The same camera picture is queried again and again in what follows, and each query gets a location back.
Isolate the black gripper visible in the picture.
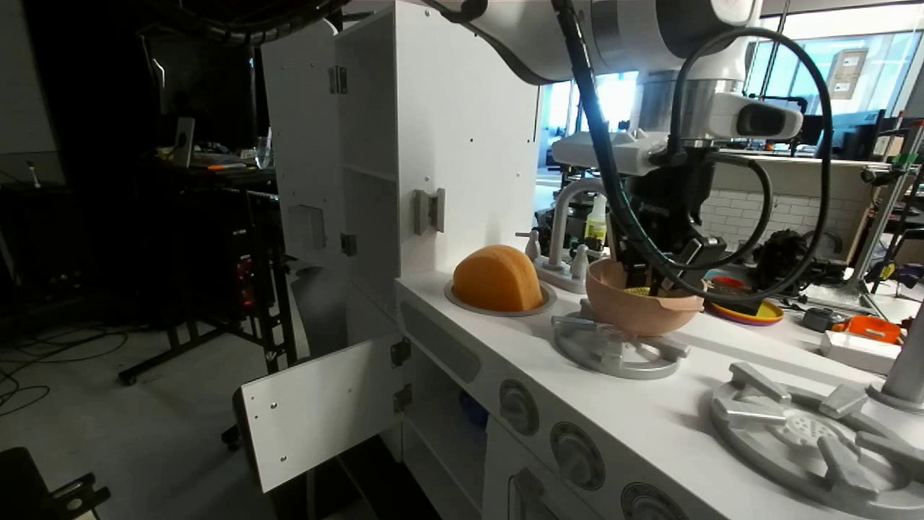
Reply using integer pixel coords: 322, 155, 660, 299
621, 145, 735, 293

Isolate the small white cabinet door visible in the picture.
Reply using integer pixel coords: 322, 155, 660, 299
237, 334, 405, 496

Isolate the wooden bowl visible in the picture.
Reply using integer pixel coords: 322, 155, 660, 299
584, 257, 706, 341

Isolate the black object on plate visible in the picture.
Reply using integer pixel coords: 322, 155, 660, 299
714, 283, 768, 316

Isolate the clear spray bottle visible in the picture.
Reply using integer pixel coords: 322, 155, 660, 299
586, 197, 611, 247

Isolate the orange yellow plate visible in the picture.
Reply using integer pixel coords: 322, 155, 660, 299
705, 275, 786, 328

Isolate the grey toy burner grate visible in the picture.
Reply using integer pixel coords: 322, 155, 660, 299
549, 312, 692, 380
706, 360, 924, 520

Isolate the black equipment pile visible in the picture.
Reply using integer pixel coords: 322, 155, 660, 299
748, 227, 852, 296

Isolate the grey toy faucet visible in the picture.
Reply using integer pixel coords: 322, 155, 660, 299
526, 176, 618, 293

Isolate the orange dome bowl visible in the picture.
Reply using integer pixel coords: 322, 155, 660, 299
451, 241, 549, 316

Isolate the white flat box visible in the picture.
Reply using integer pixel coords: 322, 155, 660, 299
816, 328, 903, 374

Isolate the orange hand tool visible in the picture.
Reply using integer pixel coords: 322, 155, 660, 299
832, 315, 908, 348

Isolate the round grey oven knob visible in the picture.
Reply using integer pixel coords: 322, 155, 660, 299
549, 422, 610, 493
497, 379, 543, 438
618, 478, 690, 520

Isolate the white toy kitchen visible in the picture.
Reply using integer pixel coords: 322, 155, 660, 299
335, 0, 924, 520

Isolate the grey metal pole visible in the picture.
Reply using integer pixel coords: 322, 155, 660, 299
867, 303, 924, 413

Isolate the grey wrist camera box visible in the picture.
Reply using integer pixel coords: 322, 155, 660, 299
705, 90, 807, 145

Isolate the grey wall bracket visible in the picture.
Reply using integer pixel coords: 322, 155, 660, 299
410, 185, 448, 240

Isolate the framed wall poster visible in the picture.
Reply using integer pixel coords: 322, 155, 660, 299
828, 49, 868, 103

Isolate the black clamp mount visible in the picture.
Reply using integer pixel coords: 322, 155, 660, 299
0, 444, 113, 520

